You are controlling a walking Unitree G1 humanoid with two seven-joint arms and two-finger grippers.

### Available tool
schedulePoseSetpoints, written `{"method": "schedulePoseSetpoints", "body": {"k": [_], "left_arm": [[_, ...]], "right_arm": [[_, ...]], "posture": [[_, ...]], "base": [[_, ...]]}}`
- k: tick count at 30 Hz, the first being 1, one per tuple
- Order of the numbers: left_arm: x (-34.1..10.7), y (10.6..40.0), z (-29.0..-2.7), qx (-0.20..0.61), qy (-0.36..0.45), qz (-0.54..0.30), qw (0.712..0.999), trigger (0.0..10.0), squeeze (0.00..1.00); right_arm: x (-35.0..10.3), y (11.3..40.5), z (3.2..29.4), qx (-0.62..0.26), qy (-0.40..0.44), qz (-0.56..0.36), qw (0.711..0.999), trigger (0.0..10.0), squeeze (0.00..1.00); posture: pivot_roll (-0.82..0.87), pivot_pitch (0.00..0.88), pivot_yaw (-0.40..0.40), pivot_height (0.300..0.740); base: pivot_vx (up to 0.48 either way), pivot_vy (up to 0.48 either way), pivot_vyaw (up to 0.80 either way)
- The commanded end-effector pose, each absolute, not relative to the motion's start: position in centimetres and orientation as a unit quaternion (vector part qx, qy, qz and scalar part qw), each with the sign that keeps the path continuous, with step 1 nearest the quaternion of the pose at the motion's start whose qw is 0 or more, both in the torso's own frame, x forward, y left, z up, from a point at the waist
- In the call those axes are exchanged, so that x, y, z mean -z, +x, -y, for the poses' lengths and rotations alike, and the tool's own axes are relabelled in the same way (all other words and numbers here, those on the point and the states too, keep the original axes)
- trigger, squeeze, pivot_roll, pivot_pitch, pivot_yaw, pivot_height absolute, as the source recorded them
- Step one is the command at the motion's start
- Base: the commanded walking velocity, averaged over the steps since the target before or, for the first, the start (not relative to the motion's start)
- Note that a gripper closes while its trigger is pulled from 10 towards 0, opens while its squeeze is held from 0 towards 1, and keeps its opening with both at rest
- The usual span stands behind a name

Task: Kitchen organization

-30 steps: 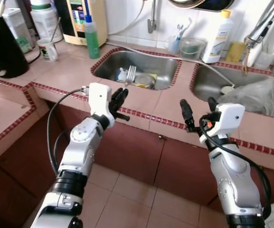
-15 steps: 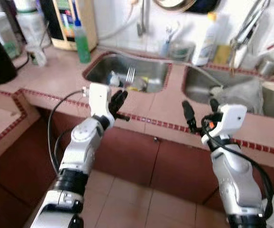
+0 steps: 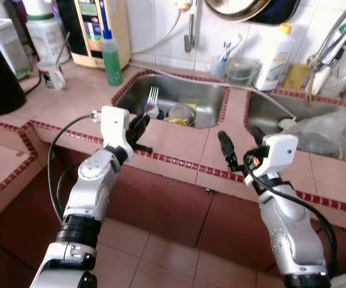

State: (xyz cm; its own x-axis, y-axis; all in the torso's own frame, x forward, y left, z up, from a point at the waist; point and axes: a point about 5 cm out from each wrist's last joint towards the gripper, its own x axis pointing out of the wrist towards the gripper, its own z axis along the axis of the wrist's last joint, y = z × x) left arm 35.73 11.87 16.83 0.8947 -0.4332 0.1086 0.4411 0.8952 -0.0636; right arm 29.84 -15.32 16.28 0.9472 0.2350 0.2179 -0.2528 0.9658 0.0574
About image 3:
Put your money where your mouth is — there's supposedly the dark blue mug white handle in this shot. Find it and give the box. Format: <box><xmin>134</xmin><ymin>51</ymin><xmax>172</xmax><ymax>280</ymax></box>
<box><xmin>146</xmin><ymin>102</ymin><xmax>161</xmax><ymax>119</ymax></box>

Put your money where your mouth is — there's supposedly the stainless steel bowl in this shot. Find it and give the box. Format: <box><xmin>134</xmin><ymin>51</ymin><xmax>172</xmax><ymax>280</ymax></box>
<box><xmin>167</xmin><ymin>103</ymin><xmax>196</xmax><ymax>125</ymax></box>

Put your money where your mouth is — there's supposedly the large steel sink basin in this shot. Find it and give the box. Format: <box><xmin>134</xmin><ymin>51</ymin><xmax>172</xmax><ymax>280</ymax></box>
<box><xmin>248</xmin><ymin>91</ymin><xmax>346</xmax><ymax>164</ymax></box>

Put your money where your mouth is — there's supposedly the small steel sink basin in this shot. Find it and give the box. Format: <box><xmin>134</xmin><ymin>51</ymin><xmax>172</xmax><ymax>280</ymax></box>
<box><xmin>118</xmin><ymin>75</ymin><xmax>226</xmax><ymax>128</ymax></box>

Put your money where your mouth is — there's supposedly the clear crumpled plastic bag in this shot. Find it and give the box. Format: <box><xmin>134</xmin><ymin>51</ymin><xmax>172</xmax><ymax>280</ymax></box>
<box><xmin>290</xmin><ymin>110</ymin><xmax>346</xmax><ymax>160</ymax></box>

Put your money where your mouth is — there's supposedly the clear plastic pail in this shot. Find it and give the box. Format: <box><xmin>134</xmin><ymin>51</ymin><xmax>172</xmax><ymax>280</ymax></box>
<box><xmin>227</xmin><ymin>58</ymin><xmax>260</xmax><ymax>86</ymax></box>

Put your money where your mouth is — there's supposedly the green dish soap bottle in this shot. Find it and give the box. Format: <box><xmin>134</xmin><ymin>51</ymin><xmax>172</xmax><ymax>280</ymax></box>
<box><xmin>101</xmin><ymin>29</ymin><xmax>124</xmax><ymax>86</ymax></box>

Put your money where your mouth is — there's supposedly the mustard yellow sponge cloth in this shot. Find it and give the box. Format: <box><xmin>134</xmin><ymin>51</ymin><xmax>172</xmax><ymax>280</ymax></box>
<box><xmin>285</xmin><ymin>63</ymin><xmax>310</xmax><ymax>89</ymax></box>

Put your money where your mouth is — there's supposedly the white detergent bottle yellow cap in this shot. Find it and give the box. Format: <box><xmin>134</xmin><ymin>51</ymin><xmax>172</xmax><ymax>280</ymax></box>
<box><xmin>257</xmin><ymin>23</ymin><xmax>294</xmax><ymax>92</ymax></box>

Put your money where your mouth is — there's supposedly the translucent toothbrush cup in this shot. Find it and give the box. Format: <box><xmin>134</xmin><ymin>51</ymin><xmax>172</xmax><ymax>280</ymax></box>
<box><xmin>212</xmin><ymin>56</ymin><xmax>230</xmax><ymax>79</ymax></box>

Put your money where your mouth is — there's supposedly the beige water ionizer appliance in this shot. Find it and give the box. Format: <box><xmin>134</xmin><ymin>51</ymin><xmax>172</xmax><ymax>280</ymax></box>
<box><xmin>58</xmin><ymin>0</ymin><xmax>131</xmax><ymax>68</ymax></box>

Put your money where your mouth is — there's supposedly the white toothbrush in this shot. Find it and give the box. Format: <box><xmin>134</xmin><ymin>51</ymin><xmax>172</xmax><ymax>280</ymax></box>
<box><xmin>221</xmin><ymin>34</ymin><xmax>243</xmax><ymax>62</ymax></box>

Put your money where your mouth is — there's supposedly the white printed mug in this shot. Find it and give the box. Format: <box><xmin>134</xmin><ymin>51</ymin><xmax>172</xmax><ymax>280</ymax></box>
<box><xmin>38</xmin><ymin>59</ymin><xmax>67</xmax><ymax>91</ymax></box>

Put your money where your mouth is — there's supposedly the metal spoon in mug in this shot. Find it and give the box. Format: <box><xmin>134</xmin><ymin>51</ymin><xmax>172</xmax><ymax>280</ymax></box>
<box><xmin>56</xmin><ymin>33</ymin><xmax>71</xmax><ymax>64</ymax></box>

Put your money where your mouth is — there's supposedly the chrome flexible sink faucet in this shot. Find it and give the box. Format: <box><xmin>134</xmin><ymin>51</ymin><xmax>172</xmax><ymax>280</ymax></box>
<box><xmin>305</xmin><ymin>0</ymin><xmax>346</xmax><ymax>106</ymax></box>

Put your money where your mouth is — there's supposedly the hanging black pan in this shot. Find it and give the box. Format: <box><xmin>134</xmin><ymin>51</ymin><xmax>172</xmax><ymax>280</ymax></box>
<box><xmin>251</xmin><ymin>0</ymin><xmax>302</xmax><ymax>26</ymax></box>

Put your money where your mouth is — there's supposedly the large white plastic jar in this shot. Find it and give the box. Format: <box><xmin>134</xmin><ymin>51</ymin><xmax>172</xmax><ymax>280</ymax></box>
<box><xmin>26</xmin><ymin>0</ymin><xmax>71</xmax><ymax>64</ymax></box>

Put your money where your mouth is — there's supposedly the hanging steel wok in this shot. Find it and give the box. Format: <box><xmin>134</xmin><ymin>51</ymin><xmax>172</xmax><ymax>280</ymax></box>
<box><xmin>203</xmin><ymin>0</ymin><xmax>275</xmax><ymax>22</ymax></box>

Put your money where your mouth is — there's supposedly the translucent bottle green label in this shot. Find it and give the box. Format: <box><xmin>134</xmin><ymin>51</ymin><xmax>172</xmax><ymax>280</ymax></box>
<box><xmin>0</xmin><ymin>18</ymin><xmax>32</xmax><ymax>80</ymax></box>

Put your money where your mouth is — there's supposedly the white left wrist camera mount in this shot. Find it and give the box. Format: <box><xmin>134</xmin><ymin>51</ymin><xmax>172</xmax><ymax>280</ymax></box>
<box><xmin>95</xmin><ymin>106</ymin><xmax>136</xmax><ymax>161</ymax></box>

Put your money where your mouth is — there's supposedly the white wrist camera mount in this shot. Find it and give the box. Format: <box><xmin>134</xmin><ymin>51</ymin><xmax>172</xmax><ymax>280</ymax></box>
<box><xmin>245</xmin><ymin>133</ymin><xmax>298</xmax><ymax>187</ymax></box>
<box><xmin>95</xmin><ymin>106</ymin><xmax>136</xmax><ymax>161</ymax></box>

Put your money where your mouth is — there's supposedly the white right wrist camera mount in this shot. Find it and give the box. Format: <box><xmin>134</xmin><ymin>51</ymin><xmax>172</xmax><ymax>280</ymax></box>
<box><xmin>245</xmin><ymin>133</ymin><xmax>298</xmax><ymax>187</ymax></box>

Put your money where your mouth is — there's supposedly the white water hose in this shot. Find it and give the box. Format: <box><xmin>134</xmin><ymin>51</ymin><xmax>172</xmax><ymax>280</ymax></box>
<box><xmin>130</xmin><ymin>60</ymin><xmax>299</xmax><ymax>130</ymax></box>

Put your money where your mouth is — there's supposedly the chrome wall tap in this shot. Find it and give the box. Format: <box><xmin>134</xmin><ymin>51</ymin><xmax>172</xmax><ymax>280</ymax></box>
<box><xmin>183</xmin><ymin>0</ymin><xmax>197</xmax><ymax>53</ymax></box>

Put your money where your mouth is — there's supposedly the white wall cord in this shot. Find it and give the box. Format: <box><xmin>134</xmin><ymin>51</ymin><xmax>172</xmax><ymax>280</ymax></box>
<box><xmin>130</xmin><ymin>0</ymin><xmax>192</xmax><ymax>56</ymax></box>

